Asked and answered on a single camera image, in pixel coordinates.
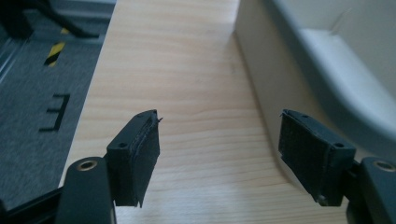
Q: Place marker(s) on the black floor tape mark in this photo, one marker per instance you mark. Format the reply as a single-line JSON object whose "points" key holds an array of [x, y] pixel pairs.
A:
{"points": [[57, 112]]}

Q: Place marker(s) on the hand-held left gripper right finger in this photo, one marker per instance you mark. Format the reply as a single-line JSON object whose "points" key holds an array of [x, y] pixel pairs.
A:
{"points": [[314, 152]]}

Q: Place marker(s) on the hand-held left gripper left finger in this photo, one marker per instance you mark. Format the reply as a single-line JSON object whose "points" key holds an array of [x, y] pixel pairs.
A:
{"points": [[134, 161]]}

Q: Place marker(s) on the black stand leg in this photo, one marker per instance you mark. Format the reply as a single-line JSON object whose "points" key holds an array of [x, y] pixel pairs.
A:
{"points": [[46, 18]]}

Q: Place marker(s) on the white plastic container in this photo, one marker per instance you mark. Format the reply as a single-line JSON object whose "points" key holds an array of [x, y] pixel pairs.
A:
{"points": [[327, 62]]}

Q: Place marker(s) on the yellow black striped floor tape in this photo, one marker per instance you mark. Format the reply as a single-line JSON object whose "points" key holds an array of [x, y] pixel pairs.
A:
{"points": [[55, 53]]}

